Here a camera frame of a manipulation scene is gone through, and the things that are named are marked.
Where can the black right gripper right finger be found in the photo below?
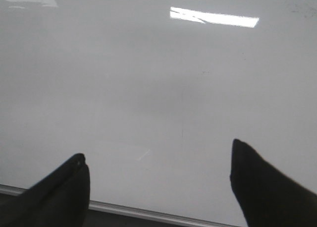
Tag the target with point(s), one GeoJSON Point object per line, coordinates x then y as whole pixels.
{"type": "Point", "coordinates": [267, 197]}

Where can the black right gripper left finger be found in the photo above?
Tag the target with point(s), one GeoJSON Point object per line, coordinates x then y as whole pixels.
{"type": "Point", "coordinates": [61, 199]}

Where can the white whiteboard with aluminium frame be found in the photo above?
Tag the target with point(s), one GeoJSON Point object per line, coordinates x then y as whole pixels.
{"type": "Point", "coordinates": [153, 92]}

